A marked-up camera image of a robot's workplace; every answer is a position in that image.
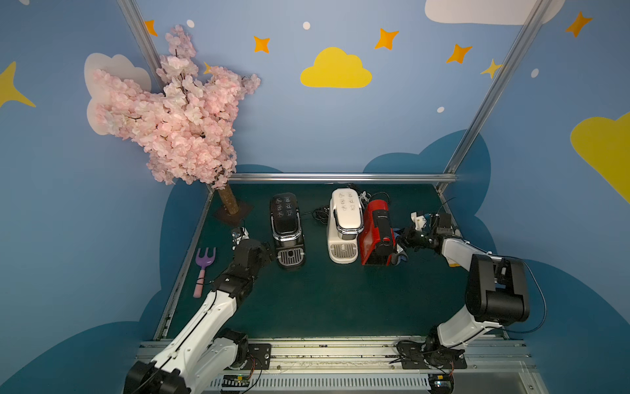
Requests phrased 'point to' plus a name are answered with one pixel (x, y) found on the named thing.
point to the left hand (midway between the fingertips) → (261, 244)
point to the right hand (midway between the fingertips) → (394, 231)
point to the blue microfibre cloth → (399, 258)
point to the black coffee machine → (286, 230)
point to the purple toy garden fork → (203, 262)
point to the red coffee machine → (377, 237)
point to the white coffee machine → (344, 222)
